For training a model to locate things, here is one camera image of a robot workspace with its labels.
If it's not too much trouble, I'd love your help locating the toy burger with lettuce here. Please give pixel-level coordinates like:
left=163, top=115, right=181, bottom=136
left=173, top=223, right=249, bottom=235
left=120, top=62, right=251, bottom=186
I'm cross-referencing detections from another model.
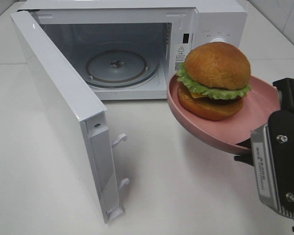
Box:
left=176, top=42, right=252, bottom=121

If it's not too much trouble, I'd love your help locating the white microwave door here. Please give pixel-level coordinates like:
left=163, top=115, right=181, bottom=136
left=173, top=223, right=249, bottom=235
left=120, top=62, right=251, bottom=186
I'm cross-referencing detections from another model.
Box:
left=11, top=11, right=129, bottom=223

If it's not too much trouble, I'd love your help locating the pink round plate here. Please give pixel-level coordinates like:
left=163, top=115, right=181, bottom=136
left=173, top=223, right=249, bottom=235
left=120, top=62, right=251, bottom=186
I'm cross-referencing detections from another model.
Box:
left=167, top=75, right=280, bottom=155

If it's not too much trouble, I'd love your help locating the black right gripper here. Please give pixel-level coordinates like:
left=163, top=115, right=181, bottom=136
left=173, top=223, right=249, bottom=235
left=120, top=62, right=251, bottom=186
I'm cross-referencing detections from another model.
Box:
left=234, top=78, right=294, bottom=166

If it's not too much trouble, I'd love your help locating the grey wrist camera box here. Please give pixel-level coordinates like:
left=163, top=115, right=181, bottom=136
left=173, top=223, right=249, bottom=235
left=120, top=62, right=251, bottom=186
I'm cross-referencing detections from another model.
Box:
left=250, top=110, right=294, bottom=219

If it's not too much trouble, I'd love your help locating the upper white power knob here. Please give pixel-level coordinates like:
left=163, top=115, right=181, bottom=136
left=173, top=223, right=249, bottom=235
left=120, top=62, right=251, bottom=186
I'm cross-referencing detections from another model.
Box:
left=209, top=37, right=227, bottom=43

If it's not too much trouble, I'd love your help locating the white microwave oven body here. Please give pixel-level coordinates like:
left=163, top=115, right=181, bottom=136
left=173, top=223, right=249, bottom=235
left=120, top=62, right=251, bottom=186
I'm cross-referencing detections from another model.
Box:
left=16, top=0, right=247, bottom=100

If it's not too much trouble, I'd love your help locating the white warning label sticker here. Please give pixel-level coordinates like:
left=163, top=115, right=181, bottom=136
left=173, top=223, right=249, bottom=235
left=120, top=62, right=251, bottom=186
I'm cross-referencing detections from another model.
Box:
left=173, top=44, right=187, bottom=71

